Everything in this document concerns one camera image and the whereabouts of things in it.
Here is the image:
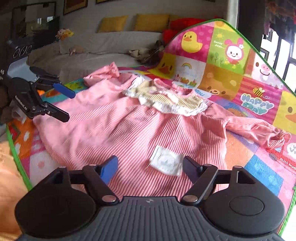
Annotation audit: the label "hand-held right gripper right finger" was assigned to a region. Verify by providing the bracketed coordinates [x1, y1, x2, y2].
[180, 156, 252, 204]

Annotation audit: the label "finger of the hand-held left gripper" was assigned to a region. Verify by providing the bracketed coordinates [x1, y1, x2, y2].
[30, 66, 76, 99]
[31, 101, 70, 123]

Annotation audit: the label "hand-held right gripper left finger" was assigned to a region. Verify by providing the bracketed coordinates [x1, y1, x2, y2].
[47, 156, 119, 205]

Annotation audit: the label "pink ribbed child's garment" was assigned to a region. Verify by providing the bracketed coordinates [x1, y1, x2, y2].
[33, 61, 292, 202]

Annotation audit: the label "hanging clothes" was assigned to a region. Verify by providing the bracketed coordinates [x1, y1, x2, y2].
[264, 0, 296, 37]

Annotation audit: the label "small pale stuffed toy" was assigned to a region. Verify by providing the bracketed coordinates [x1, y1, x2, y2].
[69, 45, 85, 56]

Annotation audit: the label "yellow duck plush toy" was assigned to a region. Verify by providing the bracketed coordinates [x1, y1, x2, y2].
[55, 28, 74, 42]

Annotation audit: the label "white sofa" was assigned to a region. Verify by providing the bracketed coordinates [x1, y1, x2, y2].
[26, 30, 167, 84]

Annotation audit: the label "colourful cartoon play mat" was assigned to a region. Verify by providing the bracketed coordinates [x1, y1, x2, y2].
[6, 19, 296, 235]

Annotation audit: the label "black glass cabinet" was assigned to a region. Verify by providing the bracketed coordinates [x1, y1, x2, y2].
[11, 2, 61, 45]

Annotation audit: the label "yellow cushion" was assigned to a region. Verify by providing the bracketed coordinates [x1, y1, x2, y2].
[97, 15, 129, 33]
[134, 13, 170, 32]

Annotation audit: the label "person's orange clothing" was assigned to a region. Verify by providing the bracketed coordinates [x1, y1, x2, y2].
[0, 141, 33, 241]

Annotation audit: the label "brown stuffed toy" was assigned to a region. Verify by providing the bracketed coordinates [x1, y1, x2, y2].
[128, 40, 166, 64]

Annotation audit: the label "red cushion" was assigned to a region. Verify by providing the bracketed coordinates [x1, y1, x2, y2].
[161, 17, 208, 45]

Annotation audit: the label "black window frame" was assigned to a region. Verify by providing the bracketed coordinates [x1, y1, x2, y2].
[237, 0, 296, 98]

